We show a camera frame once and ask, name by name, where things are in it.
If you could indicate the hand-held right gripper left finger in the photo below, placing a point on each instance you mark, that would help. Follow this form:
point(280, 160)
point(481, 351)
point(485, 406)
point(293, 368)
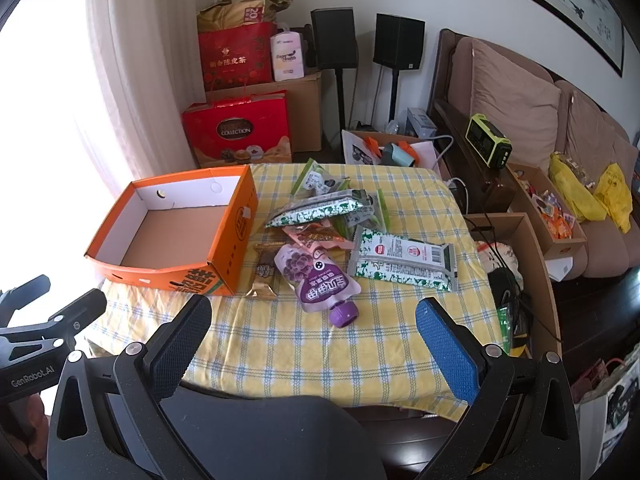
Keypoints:
point(175, 350)

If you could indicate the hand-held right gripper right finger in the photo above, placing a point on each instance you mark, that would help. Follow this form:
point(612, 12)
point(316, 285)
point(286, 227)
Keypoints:
point(445, 355)

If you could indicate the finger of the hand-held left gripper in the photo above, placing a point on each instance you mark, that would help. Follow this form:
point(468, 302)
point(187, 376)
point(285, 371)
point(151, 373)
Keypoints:
point(30, 290)
point(82, 310)

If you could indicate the green white patterned snack packet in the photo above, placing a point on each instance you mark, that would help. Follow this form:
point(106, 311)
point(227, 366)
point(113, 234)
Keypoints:
point(320, 207)
point(400, 257)

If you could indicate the orange cardboard box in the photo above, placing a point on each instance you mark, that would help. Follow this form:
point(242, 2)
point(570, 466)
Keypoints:
point(165, 240)

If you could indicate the brown snack packet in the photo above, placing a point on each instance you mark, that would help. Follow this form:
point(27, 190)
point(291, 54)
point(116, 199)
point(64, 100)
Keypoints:
point(264, 272)

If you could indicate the green-edged clear plum packet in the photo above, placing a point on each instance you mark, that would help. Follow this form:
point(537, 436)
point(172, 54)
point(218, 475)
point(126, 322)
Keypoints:
point(367, 220)
point(315, 177)

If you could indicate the purple drink pouch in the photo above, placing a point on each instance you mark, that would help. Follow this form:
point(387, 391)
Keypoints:
point(310, 272)

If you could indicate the pink orange snack packet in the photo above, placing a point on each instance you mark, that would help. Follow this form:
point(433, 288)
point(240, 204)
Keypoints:
point(312, 235)

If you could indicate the person's left hand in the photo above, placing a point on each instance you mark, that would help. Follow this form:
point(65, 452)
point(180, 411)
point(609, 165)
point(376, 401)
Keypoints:
point(35, 425)

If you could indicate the large open cardboard box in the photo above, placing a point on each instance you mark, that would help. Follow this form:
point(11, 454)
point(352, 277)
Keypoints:
point(535, 270)

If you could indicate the yellow checkered tablecloth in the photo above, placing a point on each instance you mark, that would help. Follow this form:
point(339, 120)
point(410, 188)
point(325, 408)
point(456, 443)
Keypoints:
point(300, 360)

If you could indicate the small white carton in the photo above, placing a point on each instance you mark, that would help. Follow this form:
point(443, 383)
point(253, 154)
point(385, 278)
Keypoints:
point(557, 267)

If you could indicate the white paper bag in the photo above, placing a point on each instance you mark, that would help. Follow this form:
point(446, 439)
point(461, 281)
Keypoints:
point(595, 410)

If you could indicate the cardboard box of snacks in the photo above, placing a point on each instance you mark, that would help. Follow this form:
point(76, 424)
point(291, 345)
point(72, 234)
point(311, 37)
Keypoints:
point(567, 247)

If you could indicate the brown sofa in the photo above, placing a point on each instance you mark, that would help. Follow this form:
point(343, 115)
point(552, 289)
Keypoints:
point(605, 250)

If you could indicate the yellow plastic bag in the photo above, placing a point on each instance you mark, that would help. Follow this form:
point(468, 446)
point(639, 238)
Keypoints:
point(575, 195)
point(617, 195)

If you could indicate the orange teal hand tool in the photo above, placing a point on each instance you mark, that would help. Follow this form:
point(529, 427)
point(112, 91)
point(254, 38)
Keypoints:
point(397, 152)

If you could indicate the green black portable device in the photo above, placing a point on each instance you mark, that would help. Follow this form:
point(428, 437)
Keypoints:
point(487, 137)

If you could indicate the open cardboard box with papers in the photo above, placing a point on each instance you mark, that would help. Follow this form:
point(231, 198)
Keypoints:
point(357, 147)

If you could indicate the red chocolate gift box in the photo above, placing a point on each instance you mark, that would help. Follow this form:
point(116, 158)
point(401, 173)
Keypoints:
point(235, 130)

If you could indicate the white curtain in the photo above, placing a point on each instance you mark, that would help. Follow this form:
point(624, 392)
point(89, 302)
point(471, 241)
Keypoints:
point(135, 85)

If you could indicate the blue white box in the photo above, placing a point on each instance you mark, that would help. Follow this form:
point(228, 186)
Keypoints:
point(420, 120)

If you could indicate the beige sofa pillow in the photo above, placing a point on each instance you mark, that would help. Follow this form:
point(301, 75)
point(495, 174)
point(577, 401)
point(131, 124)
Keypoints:
point(585, 120)
point(505, 90)

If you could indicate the brown cardboard box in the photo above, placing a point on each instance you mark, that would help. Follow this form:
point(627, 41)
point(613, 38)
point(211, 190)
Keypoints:
point(305, 110)

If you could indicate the dark red gift box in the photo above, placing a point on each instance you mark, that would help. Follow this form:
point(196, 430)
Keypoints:
point(232, 57)

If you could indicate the white health product box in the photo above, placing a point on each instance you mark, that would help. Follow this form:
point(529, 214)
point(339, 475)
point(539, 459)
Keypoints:
point(288, 57)

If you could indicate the black speaker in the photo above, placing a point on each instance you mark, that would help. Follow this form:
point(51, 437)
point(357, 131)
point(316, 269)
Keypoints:
point(334, 37)
point(398, 40)

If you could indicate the gold paper bag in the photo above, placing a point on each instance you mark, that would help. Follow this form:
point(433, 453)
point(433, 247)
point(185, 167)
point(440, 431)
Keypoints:
point(235, 7)

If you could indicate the framed wall painting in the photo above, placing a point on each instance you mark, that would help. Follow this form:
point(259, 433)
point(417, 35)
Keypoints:
point(575, 0)

